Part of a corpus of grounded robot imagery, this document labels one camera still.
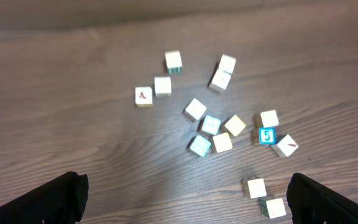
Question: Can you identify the wooden block near centre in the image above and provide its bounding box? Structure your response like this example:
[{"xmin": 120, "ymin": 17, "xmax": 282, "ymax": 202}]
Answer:
[{"xmin": 184, "ymin": 98, "xmax": 207, "ymax": 121}]

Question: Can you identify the cardboard backdrop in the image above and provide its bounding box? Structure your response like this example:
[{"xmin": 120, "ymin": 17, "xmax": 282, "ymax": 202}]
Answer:
[{"xmin": 0, "ymin": 0, "xmax": 358, "ymax": 32}]

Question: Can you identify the block with green R side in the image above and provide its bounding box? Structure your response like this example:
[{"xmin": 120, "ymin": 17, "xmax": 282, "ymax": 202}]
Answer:
[{"xmin": 165, "ymin": 50, "xmax": 183, "ymax": 74}]

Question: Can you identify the block with red side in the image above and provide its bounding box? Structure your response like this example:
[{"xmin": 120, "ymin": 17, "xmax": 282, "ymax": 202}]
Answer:
[{"xmin": 154, "ymin": 77, "xmax": 172, "ymax": 97}]

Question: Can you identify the yellow top block left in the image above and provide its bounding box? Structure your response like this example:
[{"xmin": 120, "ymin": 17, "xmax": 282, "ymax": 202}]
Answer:
[{"xmin": 212, "ymin": 133, "xmax": 232, "ymax": 153}]

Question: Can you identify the wooden block green side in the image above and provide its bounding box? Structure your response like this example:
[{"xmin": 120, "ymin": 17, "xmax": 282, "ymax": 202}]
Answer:
[{"xmin": 242, "ymin": 178, "xmax": 267, "ymax": 199}]

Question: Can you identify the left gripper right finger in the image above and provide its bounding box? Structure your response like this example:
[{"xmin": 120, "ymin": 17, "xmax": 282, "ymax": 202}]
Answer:
[{"xmin": 287, "ymin": 173, "xmax": 358, "ymax": 224}]

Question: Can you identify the blue top block left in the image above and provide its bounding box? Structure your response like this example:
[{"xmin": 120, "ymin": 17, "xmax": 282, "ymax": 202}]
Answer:
[{"xmin": 189, "ymin": 135, "xmax": 211, "ymax": 157}]

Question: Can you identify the far plain wooden block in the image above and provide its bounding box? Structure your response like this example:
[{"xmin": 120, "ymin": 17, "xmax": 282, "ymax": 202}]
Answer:
[{"xmin": 218, "ymin": 54, "xmax": 236, "ymax": 75}]

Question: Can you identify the block with tool drawing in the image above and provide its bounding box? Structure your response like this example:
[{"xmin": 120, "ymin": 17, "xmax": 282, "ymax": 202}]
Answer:
[{"xmin": 271, "ymin": 134, "xmax": 299, "ymax": 157}]

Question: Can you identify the plain wooden block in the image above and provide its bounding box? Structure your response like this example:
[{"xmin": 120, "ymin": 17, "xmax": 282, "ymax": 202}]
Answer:
[
  {"xmin": 218, "ymin": 54, "xmax": 236, "ymax": 75},
  {"xmin": 254, "ymin": 110, "xmax": 279, "ymax": 128}
]

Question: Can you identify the plain wooden block right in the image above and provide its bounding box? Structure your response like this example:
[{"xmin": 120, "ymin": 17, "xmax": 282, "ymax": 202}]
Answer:
[{"xmin": 254, "ymin": 110, "xmax": 279, "ymax": 128}]

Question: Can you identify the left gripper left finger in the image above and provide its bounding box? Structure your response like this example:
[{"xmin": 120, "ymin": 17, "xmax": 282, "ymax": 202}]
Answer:
[{"xmin": 0, "ymin": 171, "xmax": 89, "ymax": 224}]

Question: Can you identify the green top number block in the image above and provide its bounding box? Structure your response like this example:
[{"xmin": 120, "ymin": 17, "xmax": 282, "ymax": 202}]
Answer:
[{"xmin": 200, "ymin": 115, "xmax": 221, "ymax": 135}]

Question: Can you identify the wooden block red drawing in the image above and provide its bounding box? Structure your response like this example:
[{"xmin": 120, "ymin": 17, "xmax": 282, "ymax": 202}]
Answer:
[{"xmin": 259, "ymin": 197, "xmax": 287, "ymax": 219}]

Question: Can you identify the yellow top block right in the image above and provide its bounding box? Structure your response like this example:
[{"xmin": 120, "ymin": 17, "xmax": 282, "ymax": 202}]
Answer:
[{"xmin": 223, "ymin": 114, "xmax": 246, "ymax": 137}]

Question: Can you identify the blue top 5 block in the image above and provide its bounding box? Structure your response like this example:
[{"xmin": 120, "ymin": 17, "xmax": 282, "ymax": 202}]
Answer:
[{"xmin": 252, "ymin": 128, "xmax": 276, "ymax": 145}]

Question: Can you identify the block with yellow side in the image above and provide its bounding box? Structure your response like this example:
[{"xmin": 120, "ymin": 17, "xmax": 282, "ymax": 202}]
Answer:
[{"xmin": 135, "ymin": 86, "xmax": 153, "ymax": 107}]

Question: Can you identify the block with blue side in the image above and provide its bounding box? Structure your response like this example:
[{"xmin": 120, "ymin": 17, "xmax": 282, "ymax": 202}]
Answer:
[{"xmin": 209, "ymin": 69, "xmax": 231, "ymax": 93}]

